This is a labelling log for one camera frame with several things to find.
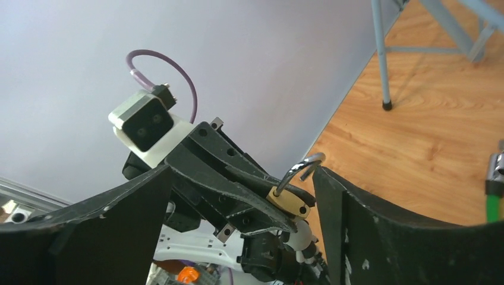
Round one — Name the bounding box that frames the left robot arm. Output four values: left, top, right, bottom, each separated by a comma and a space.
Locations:
114, 121, 330, 284

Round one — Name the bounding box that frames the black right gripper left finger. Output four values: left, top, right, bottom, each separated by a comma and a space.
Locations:
1, 166, 172, 284

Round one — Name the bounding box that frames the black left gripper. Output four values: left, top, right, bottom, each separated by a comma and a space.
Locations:
164, 122, 297, 235

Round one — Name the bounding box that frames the small brass padlock with keys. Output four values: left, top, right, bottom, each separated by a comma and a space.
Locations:
266, 153, 326, 221

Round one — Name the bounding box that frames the green cable lock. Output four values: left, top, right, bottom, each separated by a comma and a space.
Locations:
485, 139, 503, 223

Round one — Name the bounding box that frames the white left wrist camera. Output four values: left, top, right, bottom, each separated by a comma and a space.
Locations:
108, 85, 195, 168

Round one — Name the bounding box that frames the orange clamp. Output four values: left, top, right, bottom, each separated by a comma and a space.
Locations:
177, 266, 200, 284

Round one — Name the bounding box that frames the grey music stand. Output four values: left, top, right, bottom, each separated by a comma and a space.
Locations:
370, 0, 504, 112

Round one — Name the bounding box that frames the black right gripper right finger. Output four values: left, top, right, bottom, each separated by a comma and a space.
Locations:
312, 167, 503, 284

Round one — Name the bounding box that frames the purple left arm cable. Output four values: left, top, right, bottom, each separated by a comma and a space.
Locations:
125, 49, 198, 125

